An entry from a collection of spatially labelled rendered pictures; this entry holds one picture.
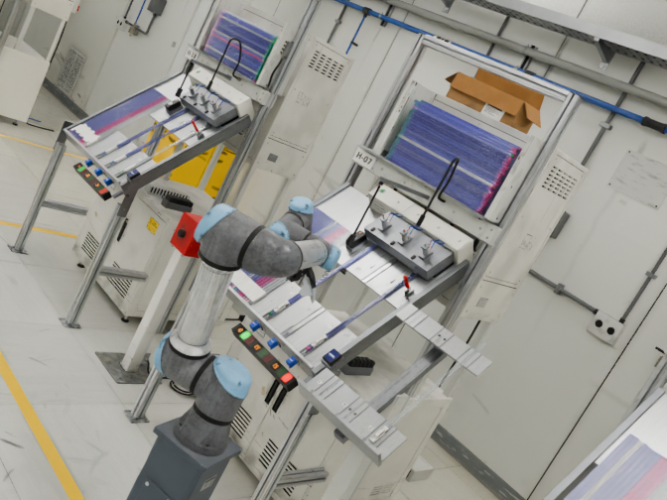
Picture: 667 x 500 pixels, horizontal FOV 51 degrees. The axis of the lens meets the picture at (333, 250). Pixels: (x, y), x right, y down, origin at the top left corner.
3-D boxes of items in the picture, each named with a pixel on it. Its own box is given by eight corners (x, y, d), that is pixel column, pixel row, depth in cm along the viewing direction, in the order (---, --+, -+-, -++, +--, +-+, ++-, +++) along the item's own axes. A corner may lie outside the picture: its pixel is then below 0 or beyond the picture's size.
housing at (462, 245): (458, 278, 256) (458, 250, 246) (370, 218, 286) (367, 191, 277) (472, 267, 259) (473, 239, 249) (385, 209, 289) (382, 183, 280)
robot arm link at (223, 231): (188, 404, 185) (251, 235, 160) (143, 374, 188) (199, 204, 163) (212, 382, 196) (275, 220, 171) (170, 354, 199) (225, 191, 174)
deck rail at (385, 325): (318, 385, 228) (315, 373, 223) (314, 381, 229) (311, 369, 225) (469, 273, 255) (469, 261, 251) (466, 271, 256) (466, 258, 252)
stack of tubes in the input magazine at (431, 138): (478, 213, 246) (517, 145, 241) (383, 157, 278) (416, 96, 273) (495, 220, 256) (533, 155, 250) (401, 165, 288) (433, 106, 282)
